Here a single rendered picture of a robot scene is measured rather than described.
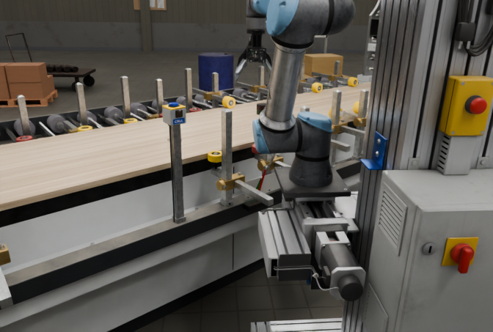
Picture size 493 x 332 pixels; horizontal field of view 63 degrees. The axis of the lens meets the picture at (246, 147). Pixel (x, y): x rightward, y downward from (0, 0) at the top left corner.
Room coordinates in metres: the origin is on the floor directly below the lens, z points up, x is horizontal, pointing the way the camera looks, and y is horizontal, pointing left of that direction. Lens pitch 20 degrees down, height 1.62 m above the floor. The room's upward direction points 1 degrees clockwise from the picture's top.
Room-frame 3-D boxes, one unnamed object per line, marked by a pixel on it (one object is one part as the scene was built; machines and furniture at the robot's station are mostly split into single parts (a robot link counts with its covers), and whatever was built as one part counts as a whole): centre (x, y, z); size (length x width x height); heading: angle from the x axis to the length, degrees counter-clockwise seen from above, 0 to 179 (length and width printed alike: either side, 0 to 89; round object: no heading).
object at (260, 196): (1.72, 0.03, 0.81); 0.44 x 0.03 x 0.04; 39
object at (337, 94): (2.20, -0.49, 0.93); 0.04 x 0.04 x 0.48; 39
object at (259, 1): (1.49, -0.07, 1.61); 0.11 x 0.11 x 0.08; 12
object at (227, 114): (1.73, 0.09, 0.93); 0.04 x 0.04 x 0.48; 39
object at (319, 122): (1.29, -0.22, 1.20); 0.13 x 0.12 x 0.14; 102
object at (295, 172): (1.30, -0.23, 1.09); 0.15 x 0.15 x 0.10
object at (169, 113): (1.57, 0.29, 1.18); 0.07 x 0.07 x 0.08; 39
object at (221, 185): (1.74, 0.07, 0.81); 0.14 x 0.06 x 0.05; 129
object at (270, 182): (1.85, -0.10, 0.75); 0.26 x 0.01 x 0.10; 129
